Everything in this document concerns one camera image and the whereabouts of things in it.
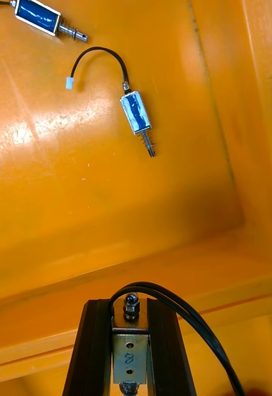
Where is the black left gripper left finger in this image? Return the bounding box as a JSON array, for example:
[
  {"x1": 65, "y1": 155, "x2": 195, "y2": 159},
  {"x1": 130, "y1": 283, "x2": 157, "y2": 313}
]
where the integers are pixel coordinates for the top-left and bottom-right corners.
[{"x1": 62, "y1": 298, "x2": 114, "y2": 396}]

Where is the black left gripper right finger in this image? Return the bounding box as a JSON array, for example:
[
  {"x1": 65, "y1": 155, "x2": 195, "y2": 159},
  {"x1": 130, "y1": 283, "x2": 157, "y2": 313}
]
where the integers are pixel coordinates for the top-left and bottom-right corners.
[{"x1": 147, "y1": 298, "x2": 197, "y2": 396}]

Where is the metal solenoid with black cable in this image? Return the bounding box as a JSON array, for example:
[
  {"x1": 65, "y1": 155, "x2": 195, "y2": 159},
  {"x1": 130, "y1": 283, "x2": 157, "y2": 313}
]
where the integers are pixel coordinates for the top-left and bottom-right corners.
[{"x1": 108, "y1": 281, "x2": 247, "y2": 396}]

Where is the yellow-orange plastic bin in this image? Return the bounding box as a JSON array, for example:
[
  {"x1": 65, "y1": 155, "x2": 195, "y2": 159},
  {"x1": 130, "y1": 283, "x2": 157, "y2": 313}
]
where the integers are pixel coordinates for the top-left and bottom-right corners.
[
  {"x1": 0, "y1": 296, "x2": 272, "y2": 396},
  {"x1": 0, "y1": 0, "x2": 272, "y2": 377}
]

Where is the blue label solenoid with cable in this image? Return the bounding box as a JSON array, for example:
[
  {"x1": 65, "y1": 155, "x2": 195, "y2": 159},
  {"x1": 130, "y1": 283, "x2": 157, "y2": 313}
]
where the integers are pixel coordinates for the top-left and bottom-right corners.
[
  {"x1": 65, "y1": 46, "x2": 157, "y2": 158},
  {"x1": 0, "y1": 0, "x2": 89, "y2": 43}
]

